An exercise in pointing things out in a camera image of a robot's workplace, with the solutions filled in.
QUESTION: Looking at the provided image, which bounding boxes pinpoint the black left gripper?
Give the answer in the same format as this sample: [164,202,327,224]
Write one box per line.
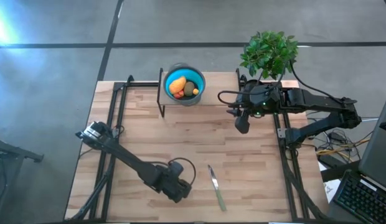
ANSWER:
[155,161,193,204]

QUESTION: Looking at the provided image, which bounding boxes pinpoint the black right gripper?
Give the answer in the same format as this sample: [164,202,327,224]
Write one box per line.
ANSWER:
[226,80,276,118]

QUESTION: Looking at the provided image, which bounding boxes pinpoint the knife with green handle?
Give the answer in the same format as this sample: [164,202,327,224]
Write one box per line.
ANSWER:
[207,164,227,213]

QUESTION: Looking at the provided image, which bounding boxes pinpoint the blue collapsible bowl grey rim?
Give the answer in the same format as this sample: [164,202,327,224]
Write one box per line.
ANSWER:
[163,62,207,107]

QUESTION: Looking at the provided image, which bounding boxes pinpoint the brown kiwi fruit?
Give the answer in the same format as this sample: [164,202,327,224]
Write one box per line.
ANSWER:
[184,81,195,97]

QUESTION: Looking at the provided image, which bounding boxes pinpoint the wooden shelf riser black legs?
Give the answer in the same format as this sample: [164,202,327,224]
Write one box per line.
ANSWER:
[156,67,243,119]

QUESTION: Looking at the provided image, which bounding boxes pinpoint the green potted plant black pot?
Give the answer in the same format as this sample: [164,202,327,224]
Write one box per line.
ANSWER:
[239,30,299,94]

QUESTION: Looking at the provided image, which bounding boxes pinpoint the black power brick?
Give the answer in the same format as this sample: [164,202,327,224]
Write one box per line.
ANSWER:
[317,153,339,169]

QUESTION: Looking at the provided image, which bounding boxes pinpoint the small black power adapter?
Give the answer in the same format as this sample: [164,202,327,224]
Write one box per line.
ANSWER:
[329,132,346,143]

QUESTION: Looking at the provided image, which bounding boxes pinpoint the black bar under laptop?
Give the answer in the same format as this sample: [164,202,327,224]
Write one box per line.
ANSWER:
[320,160,364,184]

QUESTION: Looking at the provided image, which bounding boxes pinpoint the white paper sheet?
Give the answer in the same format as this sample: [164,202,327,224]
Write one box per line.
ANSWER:
[322,179,342,203]

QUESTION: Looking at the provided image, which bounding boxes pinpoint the grey laptop blue backlit keyboard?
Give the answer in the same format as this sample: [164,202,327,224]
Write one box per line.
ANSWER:
[332,98,386,223]

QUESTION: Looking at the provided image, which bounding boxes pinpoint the black furniture legs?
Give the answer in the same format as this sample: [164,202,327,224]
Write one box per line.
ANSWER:
[0,136,44,224]

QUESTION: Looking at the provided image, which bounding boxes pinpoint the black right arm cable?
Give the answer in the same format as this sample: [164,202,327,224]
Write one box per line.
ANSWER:
[217,60,346,106]

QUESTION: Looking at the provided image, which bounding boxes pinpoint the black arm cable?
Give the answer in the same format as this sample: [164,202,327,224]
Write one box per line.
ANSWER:
[167,157,197,186]
[217,60,346,106]

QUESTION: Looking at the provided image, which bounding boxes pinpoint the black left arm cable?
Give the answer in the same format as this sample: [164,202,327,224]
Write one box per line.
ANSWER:
[167,157,197,186]

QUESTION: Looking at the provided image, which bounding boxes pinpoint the black aluminium table frame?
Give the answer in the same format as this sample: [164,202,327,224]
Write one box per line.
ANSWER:
[68,74,329,223]

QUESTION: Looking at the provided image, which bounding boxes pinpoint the yellow cable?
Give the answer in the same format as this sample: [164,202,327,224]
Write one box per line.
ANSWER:
[316,138,371,156]

